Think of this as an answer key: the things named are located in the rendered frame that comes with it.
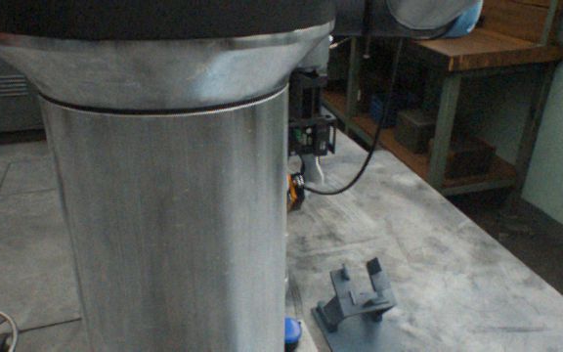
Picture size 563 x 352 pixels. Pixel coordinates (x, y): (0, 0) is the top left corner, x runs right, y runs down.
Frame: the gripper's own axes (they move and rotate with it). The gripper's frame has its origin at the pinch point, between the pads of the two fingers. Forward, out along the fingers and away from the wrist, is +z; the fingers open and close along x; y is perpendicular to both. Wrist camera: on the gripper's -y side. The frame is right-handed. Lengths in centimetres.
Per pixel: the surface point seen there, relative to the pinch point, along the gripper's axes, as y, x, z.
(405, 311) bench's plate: 13.1, 14.2, 17.1
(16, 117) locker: -273, -93, 77
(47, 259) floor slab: -136, -66, 96
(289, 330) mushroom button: 18.8, -6.7, 9.7
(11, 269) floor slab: -134, -80, 96
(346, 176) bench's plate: -30.8, 24.2, 16.8
